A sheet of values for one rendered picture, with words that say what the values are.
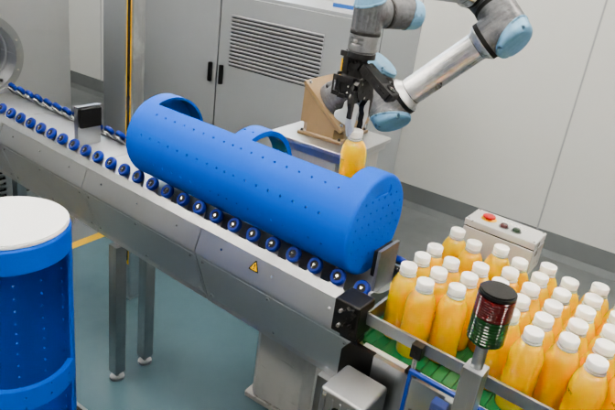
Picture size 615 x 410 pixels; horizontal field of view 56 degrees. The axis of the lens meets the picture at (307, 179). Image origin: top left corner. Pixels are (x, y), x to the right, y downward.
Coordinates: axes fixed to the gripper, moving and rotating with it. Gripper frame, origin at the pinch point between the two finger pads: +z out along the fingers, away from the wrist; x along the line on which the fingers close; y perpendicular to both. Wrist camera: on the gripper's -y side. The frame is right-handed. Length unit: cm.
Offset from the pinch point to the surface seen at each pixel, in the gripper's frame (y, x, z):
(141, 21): 131, -33, -2
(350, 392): -30, 33, 45
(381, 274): -16.9, 3.2, 33.9
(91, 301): 140, -13, 135
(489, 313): -54, 39, 8
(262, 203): 16.2, 14.8, 23.0
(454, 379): -46, 17, 41
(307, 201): 2.6, 13.6, 17.4
